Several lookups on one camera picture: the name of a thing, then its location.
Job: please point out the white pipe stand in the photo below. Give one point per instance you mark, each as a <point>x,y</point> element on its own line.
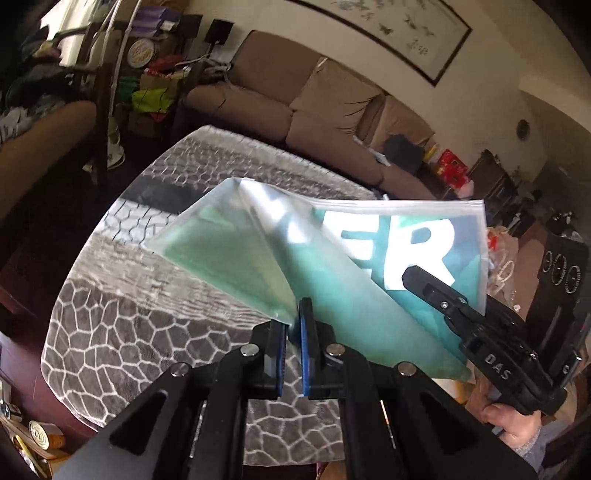
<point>113,78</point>

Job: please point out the dark wooden cabinet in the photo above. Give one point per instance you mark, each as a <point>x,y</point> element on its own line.
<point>503,184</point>

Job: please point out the round white plate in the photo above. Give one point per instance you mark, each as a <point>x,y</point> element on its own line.
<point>141,51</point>

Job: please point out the person's right hand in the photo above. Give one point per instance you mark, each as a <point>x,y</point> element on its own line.
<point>505,422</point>

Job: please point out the red box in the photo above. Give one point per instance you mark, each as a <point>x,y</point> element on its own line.
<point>451,166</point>

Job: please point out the yellow-green bag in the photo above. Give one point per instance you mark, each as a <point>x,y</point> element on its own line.
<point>150,100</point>

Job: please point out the brown sofa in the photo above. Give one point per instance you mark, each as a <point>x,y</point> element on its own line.
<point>277,106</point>

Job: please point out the brown armchair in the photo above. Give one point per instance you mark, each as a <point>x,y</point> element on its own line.
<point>41,134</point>

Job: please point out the person's right forearm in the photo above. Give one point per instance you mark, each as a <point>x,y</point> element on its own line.
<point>551,438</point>

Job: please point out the round metal tin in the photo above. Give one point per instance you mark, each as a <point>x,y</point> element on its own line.
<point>44,434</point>

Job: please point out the grey patterned blanket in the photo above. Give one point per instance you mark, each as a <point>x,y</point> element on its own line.
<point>138,323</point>

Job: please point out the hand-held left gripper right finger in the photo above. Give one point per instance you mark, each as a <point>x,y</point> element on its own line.
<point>304,337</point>

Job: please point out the framed wall painting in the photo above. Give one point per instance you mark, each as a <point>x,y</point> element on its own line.
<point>392,32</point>

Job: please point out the frosted zip plastic bag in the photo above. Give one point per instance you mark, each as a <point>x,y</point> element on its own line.
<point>332,277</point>

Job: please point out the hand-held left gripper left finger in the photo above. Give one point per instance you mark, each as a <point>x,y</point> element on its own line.
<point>279,369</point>

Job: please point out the pile of clothes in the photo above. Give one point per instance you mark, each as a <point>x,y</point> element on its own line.
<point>27,92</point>

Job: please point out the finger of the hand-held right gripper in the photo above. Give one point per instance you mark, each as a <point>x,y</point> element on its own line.
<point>434,293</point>

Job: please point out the black wall panel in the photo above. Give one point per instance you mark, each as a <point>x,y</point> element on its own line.
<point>219,31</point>

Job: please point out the round wall ornament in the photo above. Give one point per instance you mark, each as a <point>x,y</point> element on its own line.
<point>523,129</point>

